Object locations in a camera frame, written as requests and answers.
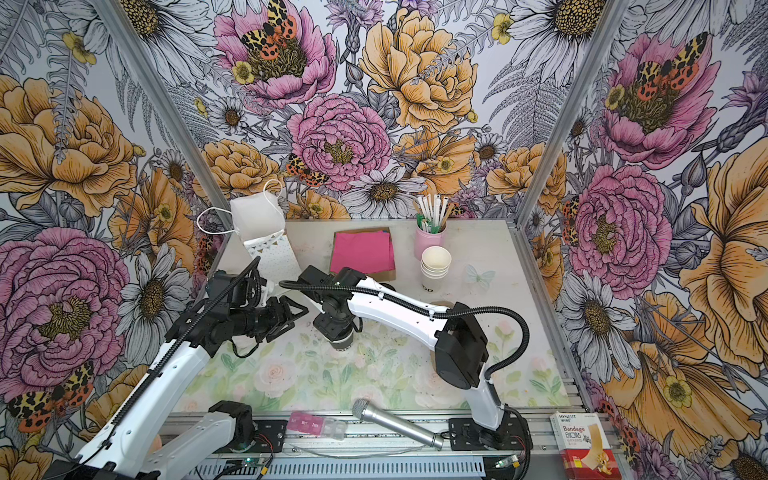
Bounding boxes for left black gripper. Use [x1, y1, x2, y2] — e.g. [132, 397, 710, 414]
[230, 296, 308, 344]

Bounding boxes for black plastic cup lid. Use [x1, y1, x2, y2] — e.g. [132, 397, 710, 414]
[329, 327, 354, 351]

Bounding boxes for paper coffee cup black sleeve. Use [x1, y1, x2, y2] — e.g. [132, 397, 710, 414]
[330, 337, 353, 351]

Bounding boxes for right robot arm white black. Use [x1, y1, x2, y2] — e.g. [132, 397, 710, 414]
[279, 266, 531, 450]

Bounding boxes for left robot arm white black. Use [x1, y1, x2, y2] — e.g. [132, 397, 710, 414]
[44, 260, 309, 479]

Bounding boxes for brown cardboard napkin tray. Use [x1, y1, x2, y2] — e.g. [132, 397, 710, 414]
[330, 226, 398, 287]

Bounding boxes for pink napkin stack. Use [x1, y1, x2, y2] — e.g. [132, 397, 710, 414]
[329, 230, 397, 277]

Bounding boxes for silver microphone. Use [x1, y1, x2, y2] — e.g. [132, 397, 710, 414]
[352, 398, 444, 451]

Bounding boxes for white paper gift bag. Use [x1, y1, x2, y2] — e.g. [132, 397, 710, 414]
[195, 179, 301, 284]

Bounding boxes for pink plastic clip box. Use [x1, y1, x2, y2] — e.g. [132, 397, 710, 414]
[286, 411, 347, 441]

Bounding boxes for stack of white paper cups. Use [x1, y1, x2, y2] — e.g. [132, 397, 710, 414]
[420, 246, 452, 292]

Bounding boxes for pink straw holder cup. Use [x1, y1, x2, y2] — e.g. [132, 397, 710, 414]
[414, 227, 446, 260]

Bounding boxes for bandage box red white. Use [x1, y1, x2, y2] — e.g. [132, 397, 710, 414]
[550, 412, 623, 480]

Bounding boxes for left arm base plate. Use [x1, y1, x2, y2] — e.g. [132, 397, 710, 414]
[242, 419, 287, 454]

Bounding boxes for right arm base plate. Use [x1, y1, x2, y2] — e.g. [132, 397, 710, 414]
[448, 415, 531, 451]

